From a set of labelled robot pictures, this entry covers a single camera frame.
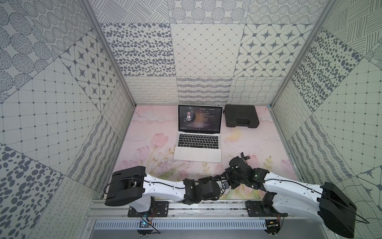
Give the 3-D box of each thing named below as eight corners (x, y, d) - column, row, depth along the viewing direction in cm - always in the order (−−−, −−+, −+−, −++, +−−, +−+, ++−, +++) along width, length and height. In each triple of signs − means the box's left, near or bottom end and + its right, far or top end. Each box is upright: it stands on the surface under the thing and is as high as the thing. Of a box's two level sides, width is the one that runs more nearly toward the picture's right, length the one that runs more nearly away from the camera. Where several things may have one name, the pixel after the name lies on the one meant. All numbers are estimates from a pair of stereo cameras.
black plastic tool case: (226, 128, 108) (227, 123, 104) (223, 109, 120) (224, 104, 116) (257, 128, 108) (260, 124, 104) (251, 109, 120) (253, 104, 116)
